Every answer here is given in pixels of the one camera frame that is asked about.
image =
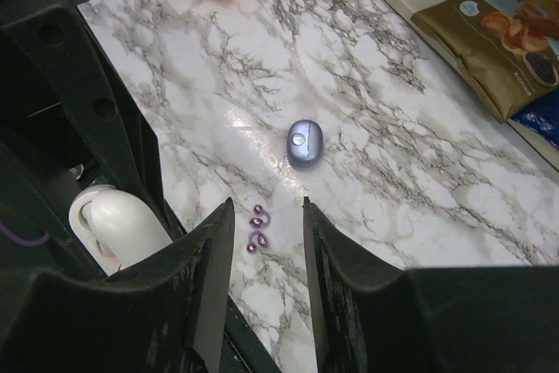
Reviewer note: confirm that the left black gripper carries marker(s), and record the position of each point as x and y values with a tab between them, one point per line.
66	118

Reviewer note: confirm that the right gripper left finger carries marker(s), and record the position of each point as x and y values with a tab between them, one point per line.
164	314

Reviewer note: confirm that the lavender earbud charging case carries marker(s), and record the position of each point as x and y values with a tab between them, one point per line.
304	144

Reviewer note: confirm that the gold brown snack bag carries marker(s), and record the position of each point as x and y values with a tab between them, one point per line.
507	55

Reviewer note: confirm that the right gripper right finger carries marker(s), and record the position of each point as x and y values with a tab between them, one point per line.
369	316

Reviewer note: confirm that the blue Doritos bag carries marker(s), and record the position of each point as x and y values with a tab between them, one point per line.
541	116

